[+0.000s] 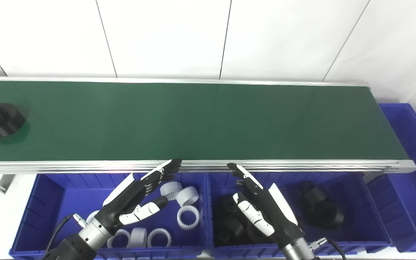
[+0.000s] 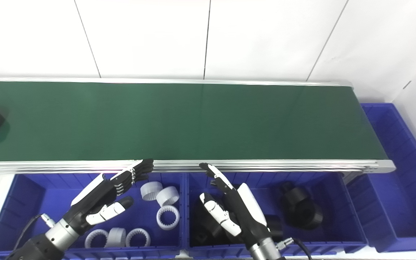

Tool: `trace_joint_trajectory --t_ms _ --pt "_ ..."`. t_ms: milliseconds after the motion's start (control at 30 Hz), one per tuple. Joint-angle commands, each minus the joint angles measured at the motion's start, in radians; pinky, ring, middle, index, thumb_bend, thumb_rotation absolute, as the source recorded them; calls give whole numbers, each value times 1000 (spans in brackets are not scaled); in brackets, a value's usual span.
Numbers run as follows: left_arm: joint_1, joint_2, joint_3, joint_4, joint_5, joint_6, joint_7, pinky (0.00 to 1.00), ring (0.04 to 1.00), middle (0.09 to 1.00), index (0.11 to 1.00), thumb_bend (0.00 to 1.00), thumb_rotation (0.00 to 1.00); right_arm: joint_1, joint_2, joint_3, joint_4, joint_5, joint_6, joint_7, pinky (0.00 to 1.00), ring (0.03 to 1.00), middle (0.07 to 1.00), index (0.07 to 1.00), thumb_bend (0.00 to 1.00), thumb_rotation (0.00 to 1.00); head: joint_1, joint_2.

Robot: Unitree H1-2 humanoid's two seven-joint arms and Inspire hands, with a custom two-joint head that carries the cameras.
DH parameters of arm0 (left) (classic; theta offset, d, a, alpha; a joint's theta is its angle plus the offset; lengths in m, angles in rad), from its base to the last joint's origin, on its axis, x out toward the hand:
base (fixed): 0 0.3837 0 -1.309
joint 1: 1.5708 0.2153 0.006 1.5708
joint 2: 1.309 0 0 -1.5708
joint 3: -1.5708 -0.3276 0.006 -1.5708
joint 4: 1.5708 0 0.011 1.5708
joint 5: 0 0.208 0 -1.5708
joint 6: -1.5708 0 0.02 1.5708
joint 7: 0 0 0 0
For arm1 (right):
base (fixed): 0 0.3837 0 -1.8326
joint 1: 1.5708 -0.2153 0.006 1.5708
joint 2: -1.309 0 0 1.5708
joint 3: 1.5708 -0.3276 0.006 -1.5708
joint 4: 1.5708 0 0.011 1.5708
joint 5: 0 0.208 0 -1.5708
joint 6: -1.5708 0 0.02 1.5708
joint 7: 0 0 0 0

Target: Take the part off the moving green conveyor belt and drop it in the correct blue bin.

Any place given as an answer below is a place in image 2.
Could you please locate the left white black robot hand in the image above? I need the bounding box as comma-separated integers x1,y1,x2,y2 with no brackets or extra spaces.
63,158,154,235

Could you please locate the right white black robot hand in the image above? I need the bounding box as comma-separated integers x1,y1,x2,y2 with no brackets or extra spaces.
198,162,272,248

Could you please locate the aluminium conveyor leg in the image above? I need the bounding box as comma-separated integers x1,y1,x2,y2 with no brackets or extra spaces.
340,172,364,185

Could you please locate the green conveyor belt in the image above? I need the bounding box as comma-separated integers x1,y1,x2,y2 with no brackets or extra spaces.
0,77,396,175

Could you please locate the large blue plastic bin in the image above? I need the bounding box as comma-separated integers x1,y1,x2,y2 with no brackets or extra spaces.
345,103,416,252

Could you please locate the white ring gear part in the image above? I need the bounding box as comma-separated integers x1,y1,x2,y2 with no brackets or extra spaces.
125,228,151,248
156,205,181,231
140,182,163,202
156,186,180,207
84,229,109,249
106,227,127,248

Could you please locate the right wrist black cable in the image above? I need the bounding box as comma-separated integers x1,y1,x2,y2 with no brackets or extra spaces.
276,237,314,260

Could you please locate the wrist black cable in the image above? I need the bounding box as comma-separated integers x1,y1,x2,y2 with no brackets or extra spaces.
13,214,56,253
276,237,314,260

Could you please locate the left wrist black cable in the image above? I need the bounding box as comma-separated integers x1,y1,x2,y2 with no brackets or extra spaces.
13,214,56,253

